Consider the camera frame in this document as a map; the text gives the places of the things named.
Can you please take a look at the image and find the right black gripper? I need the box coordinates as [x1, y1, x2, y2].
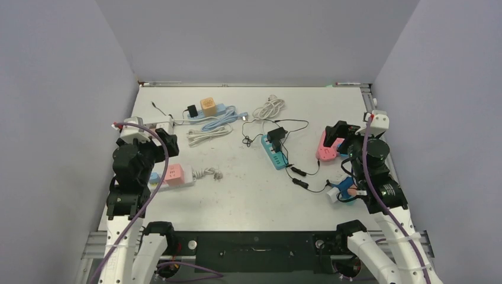
[324, 120, 381, 180]

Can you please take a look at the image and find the large black power adapter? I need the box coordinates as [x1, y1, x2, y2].
[266, 127, 288, 153]

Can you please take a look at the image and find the teal power strip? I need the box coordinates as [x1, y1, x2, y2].
[260, 135, 289, 170]

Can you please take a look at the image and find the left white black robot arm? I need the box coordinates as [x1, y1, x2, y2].
[91, 122, 179, 283]

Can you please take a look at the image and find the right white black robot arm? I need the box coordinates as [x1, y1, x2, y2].
[323, 114, 441, 283]

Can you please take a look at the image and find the pink cube socket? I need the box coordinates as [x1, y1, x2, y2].
[163, 163, 185, 186]

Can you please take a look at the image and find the pink triangular socket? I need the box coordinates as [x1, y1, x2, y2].
[316, 131, 344, 162]

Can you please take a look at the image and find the orange cube socket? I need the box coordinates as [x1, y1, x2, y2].
[200, 97, 217, 117]

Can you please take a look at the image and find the white long power strip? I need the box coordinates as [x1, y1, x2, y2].
[142, 115, 174, 135]

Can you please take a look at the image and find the small black charger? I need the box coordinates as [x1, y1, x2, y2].
[187, 105, 198, 118]

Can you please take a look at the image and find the blue white small adapter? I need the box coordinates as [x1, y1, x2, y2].
[326, 175, 354, 204]

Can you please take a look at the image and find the light blue power strip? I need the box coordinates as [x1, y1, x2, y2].
[186, 103, 227, 118]

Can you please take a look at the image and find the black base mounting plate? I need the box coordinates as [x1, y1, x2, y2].
[162, 231, 362, 276]

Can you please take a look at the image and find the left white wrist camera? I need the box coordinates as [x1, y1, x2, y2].
[120, 117, 150, 144]

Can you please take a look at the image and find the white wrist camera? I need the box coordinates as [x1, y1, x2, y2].
[358, 110, 390, 137]
[120, 117, 150, 144]

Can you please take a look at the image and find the white flat bundled cable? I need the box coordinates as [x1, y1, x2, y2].
[186, 124, 234, 148]

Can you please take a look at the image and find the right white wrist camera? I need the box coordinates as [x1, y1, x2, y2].
[358, 110, 390, 137]

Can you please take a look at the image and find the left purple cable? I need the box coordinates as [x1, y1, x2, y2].
[89, 121, 170, 284]

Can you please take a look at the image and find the white curly cord with plug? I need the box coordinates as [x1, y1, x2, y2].
[192, 167, 224, 182]

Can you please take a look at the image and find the white coiled cable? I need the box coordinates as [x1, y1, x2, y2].
[252, 94, 287, 121]

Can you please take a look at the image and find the light blue coiled cable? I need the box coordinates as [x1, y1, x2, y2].
[201, 105, 249, 133]

